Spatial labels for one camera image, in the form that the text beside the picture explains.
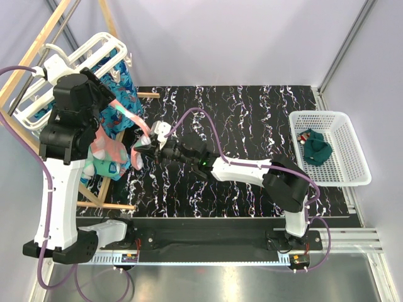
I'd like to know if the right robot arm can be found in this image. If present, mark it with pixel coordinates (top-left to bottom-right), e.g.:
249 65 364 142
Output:
132 133 310 250

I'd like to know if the dark green sock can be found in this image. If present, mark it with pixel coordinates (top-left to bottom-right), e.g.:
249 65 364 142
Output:
297 129 333 166

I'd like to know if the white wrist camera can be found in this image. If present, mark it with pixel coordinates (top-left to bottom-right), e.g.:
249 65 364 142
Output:
31 54 77 86
150 121 172 150

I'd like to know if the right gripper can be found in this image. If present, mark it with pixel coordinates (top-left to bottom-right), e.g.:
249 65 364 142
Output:
135 137 197 167

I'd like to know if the coral pink sock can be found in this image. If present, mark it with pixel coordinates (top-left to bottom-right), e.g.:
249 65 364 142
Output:
90 126 128 164
106 99 152 171

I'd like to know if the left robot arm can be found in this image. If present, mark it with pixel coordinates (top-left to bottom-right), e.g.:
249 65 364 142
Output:
23 67 136 264

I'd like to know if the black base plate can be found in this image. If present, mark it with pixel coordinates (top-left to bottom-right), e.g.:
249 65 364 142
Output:
100 218 323 257

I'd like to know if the mint green sock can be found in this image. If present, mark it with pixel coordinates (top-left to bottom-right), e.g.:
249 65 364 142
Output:
81 148 130 186

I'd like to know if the wooden drying rack frame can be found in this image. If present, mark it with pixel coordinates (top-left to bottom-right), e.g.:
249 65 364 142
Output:
0 0 162 211

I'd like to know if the white plastic clip hanger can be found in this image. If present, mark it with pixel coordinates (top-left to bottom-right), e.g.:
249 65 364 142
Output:
9 31 133 130

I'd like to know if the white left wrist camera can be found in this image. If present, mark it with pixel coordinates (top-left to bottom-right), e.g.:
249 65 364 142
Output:
31 54 77 86

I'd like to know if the blue sea-print sock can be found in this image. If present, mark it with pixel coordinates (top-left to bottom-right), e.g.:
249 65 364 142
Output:
31 47 144 139

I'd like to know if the metal hanging rod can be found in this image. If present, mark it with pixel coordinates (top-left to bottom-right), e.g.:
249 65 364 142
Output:
8 0 79 116

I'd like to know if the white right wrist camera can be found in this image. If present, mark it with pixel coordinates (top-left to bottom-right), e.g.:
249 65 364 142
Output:
150 121 172 150

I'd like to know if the white plastic basket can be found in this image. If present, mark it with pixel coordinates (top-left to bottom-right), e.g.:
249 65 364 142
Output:
289 110 372 187

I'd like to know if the white cable duct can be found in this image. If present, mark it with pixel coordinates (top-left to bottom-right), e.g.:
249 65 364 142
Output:
87 252 290 267

